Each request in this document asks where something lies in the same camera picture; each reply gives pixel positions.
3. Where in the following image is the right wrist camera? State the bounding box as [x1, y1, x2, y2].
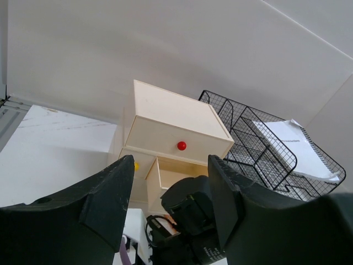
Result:
[123, 208, 152, 264]

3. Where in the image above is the white instruction booklet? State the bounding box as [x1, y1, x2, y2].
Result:
[253, 119, 340, 183]

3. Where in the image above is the black wire mesh organizer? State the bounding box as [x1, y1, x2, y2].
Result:
[199, 90, 346, 201]

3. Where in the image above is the drawer red knob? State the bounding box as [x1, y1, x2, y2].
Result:
[124, 115, 234, 166]

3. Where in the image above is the beige wooden drawer cabinet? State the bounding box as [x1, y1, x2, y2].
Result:
[108, 81, 234, 214]

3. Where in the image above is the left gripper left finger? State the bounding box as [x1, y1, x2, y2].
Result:
[1, 155, 135, 264]

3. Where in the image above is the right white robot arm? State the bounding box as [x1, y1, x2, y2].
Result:
[145, 176, 226, 264]

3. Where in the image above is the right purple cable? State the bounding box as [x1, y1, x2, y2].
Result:
[119, 237, 130, 265]

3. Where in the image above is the aluminium rail left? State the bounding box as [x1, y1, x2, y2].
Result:
[1, 84, 32, 151]

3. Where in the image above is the small drawer yellow knob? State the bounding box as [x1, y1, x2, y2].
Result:
[119, 148, 156, 179]

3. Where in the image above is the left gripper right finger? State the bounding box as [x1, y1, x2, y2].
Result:
[208, 155, 352, 264]

